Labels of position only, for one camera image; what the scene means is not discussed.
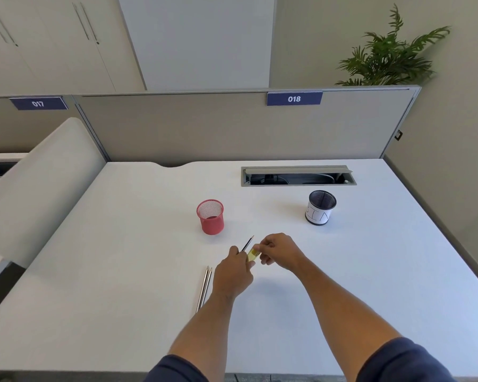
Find person's right forearm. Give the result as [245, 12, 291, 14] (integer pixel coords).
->
[291, 259, 404, 364]

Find blue number sign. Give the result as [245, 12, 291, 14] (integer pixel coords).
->
[9, 97, 69, 111]
[266, 91, 323, 106]

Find black mesh cup white label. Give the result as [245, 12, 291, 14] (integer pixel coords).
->
[304, 190, 337, 226]

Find grey neighbouring desk partition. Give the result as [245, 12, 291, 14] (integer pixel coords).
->
[0, 95, 89, 154]

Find person's right hand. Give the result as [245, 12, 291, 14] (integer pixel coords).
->
[257, 233, 307, 273]

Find red mesh pen cup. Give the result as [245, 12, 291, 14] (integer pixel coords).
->
[196, 199, 225, 236]

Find dark blue right sleeve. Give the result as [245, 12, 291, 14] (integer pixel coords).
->
[356, 337, 457, 382]

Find silver pencil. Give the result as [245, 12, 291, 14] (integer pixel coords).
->
[199, 268, 213, 311]
[195, 266, 210, 313]

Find white curved side divider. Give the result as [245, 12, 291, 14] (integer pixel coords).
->
[0, 117, 107, 270]

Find dark blue sleeve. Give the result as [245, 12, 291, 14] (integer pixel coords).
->
[356, 337, 457, 382]
[143, 354, 210, 382]

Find green potted plant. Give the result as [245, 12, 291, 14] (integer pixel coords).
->
[335, 4, 451, 87]

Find person's left forearm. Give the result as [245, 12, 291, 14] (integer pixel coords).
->
[168, 292, 236, 368]

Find person's left hand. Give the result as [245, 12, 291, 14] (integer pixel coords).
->
[212, 246, 256, 302]

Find beige wall cabinet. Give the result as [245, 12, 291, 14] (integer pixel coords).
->
[0, 0, 147, 97]

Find dark blue left sleeve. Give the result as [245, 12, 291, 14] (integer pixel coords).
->
[143, 354, 210, 382]

